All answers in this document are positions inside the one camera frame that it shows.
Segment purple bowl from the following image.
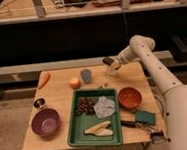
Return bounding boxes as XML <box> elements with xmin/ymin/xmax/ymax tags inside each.
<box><xmin>31</xmin><ymin>108</ymin><xmax>60</xmax><ymax>137</ymax></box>

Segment peach coloured apple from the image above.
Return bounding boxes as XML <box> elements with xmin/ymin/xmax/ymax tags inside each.
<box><xmin>69</xmin><ymin>77</ymin><xmax>81</xmax><ymax>90</ymax></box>

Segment crumpled grey cloth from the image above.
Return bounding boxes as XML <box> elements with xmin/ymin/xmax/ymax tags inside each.
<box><xmin>93</xmin><ymin>96</ymin><xmax>116</xmax><ymax>119</ymax></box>

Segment dark red grapes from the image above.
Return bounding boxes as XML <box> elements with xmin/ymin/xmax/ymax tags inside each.
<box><xmin>76</xmin><ymin>97</ymin><xmax>95</xmax><ymax>115</ymax></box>

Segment clear glass cup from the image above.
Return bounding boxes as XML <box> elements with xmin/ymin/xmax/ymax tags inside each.
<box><xmin>106</xmin><ymin>67</ymin><xmax>117</xmax><ymax>77</ymax></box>

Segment orange carrot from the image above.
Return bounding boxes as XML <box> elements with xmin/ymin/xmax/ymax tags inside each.
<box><xmin>37</xmin><ymin>73</ymin><xmax>51</xmax><ymax>89</ymax></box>

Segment small metal tin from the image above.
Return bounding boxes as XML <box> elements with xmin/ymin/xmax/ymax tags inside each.
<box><xmin>34</xmin><ymin>98</ymin><xmax>46</xmax><ymax>109</ymax></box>

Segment green sponge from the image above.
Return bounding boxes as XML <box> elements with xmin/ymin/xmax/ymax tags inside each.
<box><xmin>135</xmin><ymin>110</ymin><xmax>156</xmax><ymax>126</ymax></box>

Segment black handled tool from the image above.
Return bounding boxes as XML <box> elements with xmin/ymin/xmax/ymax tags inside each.
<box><xmin>121</xmin><ymin>120</ymin><xmax>160</xmax><ymax>134</ymax></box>

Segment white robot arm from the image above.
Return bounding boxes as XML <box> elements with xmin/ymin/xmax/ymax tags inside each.
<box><xmin>110</xmin><ymin>35</ymin><xmax>187</xmax><ymax>150</ymax></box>

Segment wooden table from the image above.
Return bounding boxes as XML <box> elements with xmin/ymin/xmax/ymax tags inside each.
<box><xmin>22</xmin><ymin>62</ymin><xmax>166</xmax><ymax>150</ymax></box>

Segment green plastic tray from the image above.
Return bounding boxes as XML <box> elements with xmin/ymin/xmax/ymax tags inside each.
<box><xmin>67</xmin><ymin>88</ymin><xmax>123</xmax><ymax>147</ymax></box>

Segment orange red bowl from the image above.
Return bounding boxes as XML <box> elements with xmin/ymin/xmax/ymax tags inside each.
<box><xmin>117</xmin><ymin>87</ymin><xmax>142</xmax><ymax>110</ymax></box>

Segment grey paper cup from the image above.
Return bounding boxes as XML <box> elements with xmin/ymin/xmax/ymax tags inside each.
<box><xmin>80</xmin><ymin>69</ymin><xmax>92</xmax><ymax>84</ymax></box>

